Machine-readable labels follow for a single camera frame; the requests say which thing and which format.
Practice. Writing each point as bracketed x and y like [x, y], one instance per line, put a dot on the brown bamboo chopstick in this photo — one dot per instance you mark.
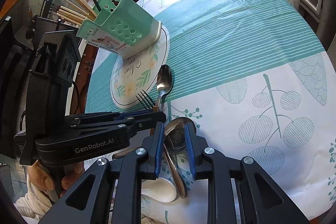
[64, 9]

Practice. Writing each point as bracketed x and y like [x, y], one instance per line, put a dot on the light bamboo chopstick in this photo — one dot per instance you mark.
[76, 8]

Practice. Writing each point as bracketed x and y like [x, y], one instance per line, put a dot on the tan bamboo chopstick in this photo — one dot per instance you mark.
[71, 16]

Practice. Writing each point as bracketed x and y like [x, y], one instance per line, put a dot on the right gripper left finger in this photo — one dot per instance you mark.
[110, 191]

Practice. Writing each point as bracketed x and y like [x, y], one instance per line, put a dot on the steel fork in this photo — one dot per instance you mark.
[145, 100]

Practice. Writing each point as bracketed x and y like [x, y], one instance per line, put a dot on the beige bamboo chopstick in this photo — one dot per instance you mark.
[66, 22]

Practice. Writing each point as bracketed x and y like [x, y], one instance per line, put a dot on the green tableware holder box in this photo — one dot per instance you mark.
[121, 27]

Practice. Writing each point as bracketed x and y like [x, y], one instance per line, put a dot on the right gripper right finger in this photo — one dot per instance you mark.
[241, 185]

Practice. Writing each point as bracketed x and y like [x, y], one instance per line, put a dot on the steel soup spoon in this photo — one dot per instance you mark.
[175, 143]

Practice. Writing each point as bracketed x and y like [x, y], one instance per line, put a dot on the wooden handled steel spoon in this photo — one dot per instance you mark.
[164, 85]

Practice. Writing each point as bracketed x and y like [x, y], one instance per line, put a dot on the left hand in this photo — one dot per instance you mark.
[42, 180]

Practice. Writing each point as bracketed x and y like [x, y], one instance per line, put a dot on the dark bamboo chopstick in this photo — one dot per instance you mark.
[87, 8]

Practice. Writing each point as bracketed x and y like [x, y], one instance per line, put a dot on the floral teal tablecloth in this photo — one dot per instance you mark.
[256, 81]

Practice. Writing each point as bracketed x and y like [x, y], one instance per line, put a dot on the white ceramic spoon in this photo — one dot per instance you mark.
[161, 190]

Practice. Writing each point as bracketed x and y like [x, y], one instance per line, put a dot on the pale bamboo chopstick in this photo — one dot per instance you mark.
[68, 18]

